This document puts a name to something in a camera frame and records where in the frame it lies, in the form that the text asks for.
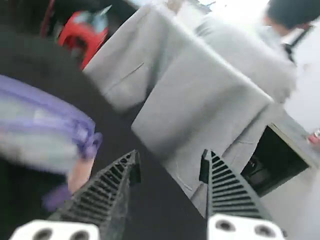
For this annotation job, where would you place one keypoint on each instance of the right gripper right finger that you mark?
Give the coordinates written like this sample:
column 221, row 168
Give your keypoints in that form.
column 227, row 195

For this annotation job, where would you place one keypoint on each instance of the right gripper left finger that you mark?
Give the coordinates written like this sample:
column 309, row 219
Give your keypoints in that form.
column 100, row 197

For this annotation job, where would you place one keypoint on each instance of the purple translucent zip pouch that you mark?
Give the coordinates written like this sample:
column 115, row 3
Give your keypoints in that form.
column 37, row 120

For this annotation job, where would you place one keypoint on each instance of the grey fabric sofa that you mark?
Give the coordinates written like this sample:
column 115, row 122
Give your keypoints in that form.
column 190, row 87

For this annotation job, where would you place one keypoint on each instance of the red plastic stool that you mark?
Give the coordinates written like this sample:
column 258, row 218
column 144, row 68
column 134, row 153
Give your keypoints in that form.
column 80, row 37

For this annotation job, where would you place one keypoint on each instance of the person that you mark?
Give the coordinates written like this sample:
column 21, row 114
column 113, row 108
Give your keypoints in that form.
column 292, row 15

